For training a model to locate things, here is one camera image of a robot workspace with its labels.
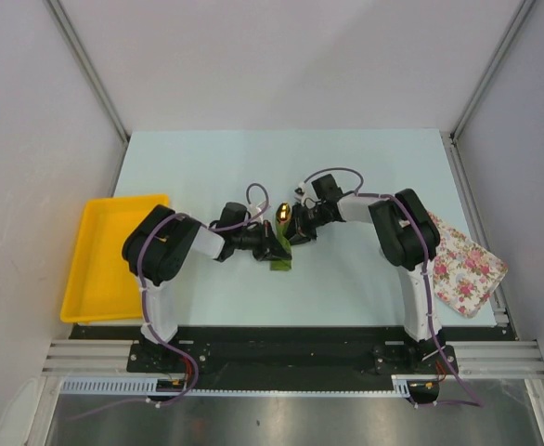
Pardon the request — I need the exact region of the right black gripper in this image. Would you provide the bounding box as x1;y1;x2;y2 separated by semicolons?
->
280;202;330;248

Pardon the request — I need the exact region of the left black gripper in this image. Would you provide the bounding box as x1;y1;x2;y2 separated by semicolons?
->
231;219;290;261

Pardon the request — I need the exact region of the green paper napkin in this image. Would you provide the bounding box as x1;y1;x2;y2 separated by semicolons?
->
270;220;292;272

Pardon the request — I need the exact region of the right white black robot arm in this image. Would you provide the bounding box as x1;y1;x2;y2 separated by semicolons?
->
285;173;442;373

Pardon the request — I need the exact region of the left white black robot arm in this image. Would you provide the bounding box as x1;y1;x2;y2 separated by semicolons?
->
122;202;291;372

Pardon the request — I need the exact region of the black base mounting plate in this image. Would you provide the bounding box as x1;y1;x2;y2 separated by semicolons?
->
70;326;459;388

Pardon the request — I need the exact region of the floral patterned tray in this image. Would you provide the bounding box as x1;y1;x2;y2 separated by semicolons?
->
429;213;508;319

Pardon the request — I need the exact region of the yellow plastic tray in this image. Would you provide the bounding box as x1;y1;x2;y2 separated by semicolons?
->
59;194;169;323

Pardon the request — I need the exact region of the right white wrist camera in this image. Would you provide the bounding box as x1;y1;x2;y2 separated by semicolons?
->
294;182;317;206

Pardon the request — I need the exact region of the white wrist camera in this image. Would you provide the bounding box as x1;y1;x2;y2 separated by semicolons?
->
248;201;269;223
294;182;317;206

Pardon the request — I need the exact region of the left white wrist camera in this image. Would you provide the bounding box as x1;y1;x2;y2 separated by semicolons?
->
248;201;269;223

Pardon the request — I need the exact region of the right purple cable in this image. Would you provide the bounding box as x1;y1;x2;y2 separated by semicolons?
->
297;166;485;410

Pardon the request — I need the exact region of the right aluminium corner post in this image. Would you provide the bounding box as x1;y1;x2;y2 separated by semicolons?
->
450;0;538;140

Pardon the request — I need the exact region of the aluminium corner post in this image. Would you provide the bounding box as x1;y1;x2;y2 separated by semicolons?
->
450;0;538;140
43;0;131;143

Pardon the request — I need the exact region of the white slotted cable duct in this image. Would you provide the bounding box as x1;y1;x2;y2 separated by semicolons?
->
61;375;439;399

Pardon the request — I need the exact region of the aluminium frame rail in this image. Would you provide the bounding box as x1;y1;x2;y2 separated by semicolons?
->
28;340;544;445

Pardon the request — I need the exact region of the left aluminium corner post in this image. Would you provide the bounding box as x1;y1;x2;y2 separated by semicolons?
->
43;0;131;143

